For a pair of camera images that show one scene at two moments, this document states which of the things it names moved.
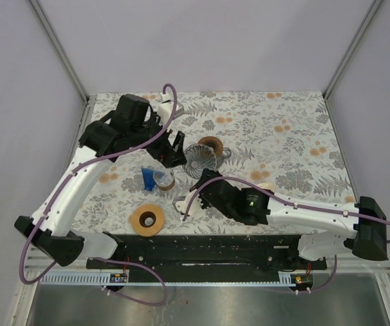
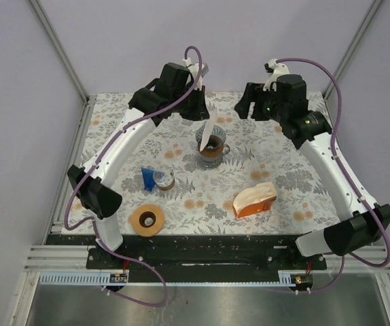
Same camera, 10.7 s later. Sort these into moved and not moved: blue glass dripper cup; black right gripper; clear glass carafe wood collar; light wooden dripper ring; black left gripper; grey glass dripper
Moved: black right gripper; grey glass dripper; black left gripper
Not moved: blue glass dripper cup; light wooden dripper ring; clear glass carafe wood collar
